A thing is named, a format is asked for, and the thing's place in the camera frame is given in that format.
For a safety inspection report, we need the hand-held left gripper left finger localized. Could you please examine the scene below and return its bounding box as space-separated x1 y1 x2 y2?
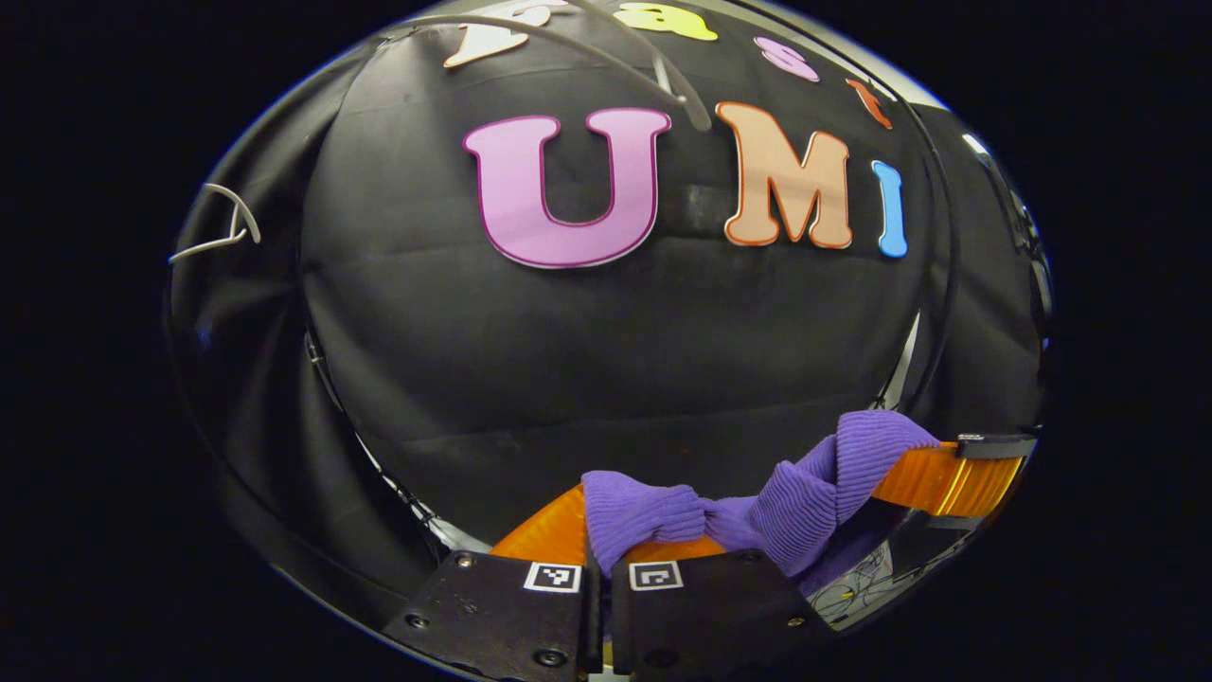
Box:
383 483 603 682

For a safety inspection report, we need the black backdrop cloth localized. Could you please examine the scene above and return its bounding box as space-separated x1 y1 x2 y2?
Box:
169 0 1052 607

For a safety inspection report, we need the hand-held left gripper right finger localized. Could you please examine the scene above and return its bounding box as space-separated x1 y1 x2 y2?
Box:
611 536 836 682

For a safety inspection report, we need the purple ribbed garment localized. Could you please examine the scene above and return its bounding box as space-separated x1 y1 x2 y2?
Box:
581 409 940 600

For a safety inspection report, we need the black clothes rack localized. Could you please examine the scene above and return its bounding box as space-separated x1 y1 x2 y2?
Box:
890 85 962 413

